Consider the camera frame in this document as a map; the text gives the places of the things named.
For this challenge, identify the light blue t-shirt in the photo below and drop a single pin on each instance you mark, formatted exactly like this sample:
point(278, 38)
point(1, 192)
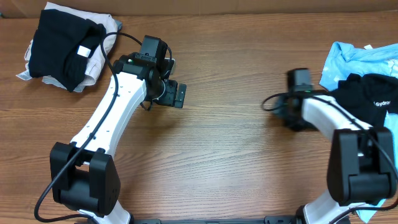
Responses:
point(344, 59)

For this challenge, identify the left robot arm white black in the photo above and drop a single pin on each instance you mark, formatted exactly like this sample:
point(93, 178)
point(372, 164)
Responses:
point(84, 175)

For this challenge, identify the folded black garment on pile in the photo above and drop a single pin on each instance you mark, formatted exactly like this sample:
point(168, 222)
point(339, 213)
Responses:
point(62, 45)

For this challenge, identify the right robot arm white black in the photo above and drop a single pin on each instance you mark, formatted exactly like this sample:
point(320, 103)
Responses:
point(361, 169)

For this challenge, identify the folded grey-white bottom garment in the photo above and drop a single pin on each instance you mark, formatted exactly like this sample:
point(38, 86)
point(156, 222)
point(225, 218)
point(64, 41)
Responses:
point(28, 71)

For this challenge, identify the black Sydrogen t-shirt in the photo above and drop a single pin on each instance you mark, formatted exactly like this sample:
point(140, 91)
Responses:
point(369, 97)

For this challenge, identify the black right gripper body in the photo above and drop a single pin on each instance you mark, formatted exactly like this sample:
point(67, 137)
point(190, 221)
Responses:
point(290, 115)

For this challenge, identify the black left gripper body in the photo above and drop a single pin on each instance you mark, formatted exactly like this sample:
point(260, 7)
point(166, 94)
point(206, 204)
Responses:
point(180, 95)

